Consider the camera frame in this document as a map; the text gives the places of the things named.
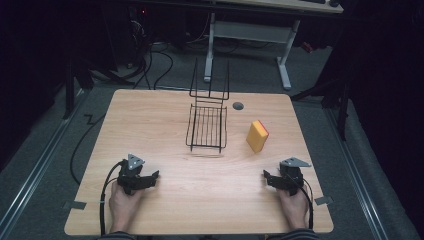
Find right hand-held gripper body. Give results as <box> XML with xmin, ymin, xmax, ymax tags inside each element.
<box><xmin>279</xmin><ymin>156</ymin><xmax>313</xmax><ymax>197</ymax></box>

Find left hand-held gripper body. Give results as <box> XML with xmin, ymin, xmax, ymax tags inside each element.
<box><xmin>116</xmin><ymin>153</ymin><xmax>146</xmax><ymax>196</ymax></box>

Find person's right hand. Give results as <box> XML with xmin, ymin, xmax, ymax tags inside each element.
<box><xmin>277</xmin><ymin>187</ymin><xmax>310</xmax><ymax>231</ymax></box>

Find person's left hand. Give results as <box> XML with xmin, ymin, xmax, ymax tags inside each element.
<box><xmin>108</xmin><ymin>181</ymin><xmax>144</xmax><ymax>234</ymax></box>

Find grey tape piece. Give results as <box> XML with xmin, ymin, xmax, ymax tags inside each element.
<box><xmin>313</xmin><ymin>195</ymin><xmax>335</xmax><ymax>206</ymax></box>
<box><xmin>67</xmin><ymin>200</ymin><xmax>88</xmax><ymax>211</ymax></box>

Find yellow sponge with red side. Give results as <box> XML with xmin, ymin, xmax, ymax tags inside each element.
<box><xmin>245</xmin><ymin>119</ymin><xmax>270</xmax><ymax>154</ymax></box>

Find black metal stand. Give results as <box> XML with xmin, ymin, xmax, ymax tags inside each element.
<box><xmin>61</xmin><ymin>53</ymin><xmax>96</xmax><ymax>120</ymax></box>
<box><xmin>289</xmin><ymin>78</ymin><xmax>352</xmax><ymax>142</ymax></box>

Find white-legged background desk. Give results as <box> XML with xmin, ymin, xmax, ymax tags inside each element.
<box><xmin>202</xmin><ymin>0</ymin><xmax>345</xmax><ymax>92</ymax></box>

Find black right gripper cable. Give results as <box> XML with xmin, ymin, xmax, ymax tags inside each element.
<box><xmin>293</xmin><ymin>175</ymin><xmax>315</xmax><ymax>231</ymax></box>

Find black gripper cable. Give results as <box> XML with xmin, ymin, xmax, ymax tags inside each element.
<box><xmin>98</xmin><ymin>160</ymin><xmax>125</xmax><ymax>236</ymax></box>
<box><xmin>293</xmin><ymin>175</ymin><xmax>315</xmax><ymax>231</ymax></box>

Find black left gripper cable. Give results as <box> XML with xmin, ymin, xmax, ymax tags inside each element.
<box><xmin>98</xmin><ymin>160</ymin><xmax>125</xmax><ymax>236</ymax></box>

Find black floor cable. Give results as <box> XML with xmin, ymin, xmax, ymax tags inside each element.
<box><xmin>69</xmin><ymin>113</ymin><xmax>107</xmax><ymax>186</ymax></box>

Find metal floor rail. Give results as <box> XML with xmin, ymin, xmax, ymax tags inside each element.
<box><xmin>323</xmin><ymin>105</ymin><xmax>390</xmax><ymax>240</ymax></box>
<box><xmin>0</xmin><ymin>89</ymin><xmax>86</xmax><ymax>232</ymax></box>

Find black wire rack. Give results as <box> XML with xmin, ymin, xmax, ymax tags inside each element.
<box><xmin>185</xmin><ymin>57</ymin><xmax>231</xmax><ymax>155</ymax></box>

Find black looped floor cables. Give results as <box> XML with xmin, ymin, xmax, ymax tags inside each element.
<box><xmin>126</xmin><ymin>39</ymin><xmax>175</xmax><ymax>91</ymax></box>

